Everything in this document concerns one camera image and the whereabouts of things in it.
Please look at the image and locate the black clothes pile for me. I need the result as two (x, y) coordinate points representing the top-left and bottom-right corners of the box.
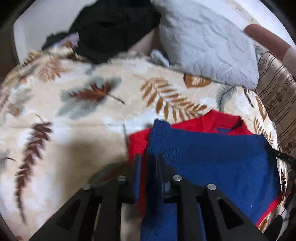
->
(42, 1), (161, 64)

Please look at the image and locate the grey quilted pillow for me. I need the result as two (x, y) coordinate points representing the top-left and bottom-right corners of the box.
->
(150, 1), (259, 90)

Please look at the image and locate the red and blue knit sweater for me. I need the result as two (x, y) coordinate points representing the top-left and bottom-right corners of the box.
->
(128, 110), (281, 240)

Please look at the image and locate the brown striped floral quilt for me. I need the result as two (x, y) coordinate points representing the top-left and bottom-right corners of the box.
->
(256, 52), (295, 157)

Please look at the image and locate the brown and pink bolster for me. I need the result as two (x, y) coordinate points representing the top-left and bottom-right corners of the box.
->
(244, 24), (295, 64)

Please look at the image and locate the cream leaf-pattern fleece blanket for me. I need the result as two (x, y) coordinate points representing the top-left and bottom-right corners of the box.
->
(1, 47), (278, 240)

